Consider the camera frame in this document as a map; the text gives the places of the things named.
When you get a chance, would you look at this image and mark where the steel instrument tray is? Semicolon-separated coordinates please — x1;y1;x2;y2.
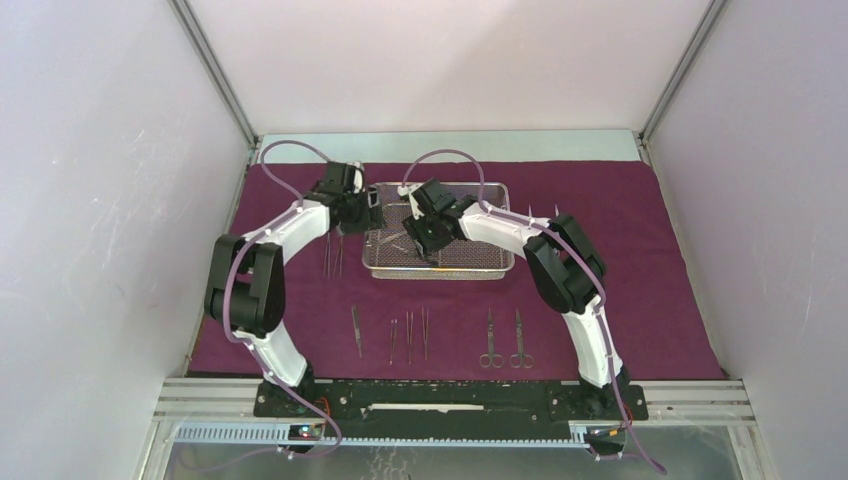
362;182;515;281

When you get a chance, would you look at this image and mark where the maroon surgical wrap cloth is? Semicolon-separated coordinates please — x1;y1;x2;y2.
188;160;727;382

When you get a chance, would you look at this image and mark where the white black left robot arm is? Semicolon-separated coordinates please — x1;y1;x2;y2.
204;185;384;417

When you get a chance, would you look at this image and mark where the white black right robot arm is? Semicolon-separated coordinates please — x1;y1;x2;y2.
403;201;629;418

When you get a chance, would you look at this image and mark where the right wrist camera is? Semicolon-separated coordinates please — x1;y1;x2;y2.
397;178;457;219

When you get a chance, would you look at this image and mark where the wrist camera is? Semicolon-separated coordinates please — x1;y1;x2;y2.
397;178;457;219
321;162;365;195

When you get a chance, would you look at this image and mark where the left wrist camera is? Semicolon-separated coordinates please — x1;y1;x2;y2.
321;162;365;195

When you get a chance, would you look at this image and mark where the right corner aluminium post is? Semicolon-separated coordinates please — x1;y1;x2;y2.
638;0;731;145

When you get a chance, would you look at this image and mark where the corner aluminium post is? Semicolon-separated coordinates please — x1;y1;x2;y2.
168;0;259;148
638;0;731;145

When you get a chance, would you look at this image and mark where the grey cable duct strip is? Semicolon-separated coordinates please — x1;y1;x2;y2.
172;422;589;449

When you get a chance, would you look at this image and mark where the left corner aluminium post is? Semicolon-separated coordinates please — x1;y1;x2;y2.
168;0;259;148

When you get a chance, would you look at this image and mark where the aluminium frame rail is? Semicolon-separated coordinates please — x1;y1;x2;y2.
153;377;757;427

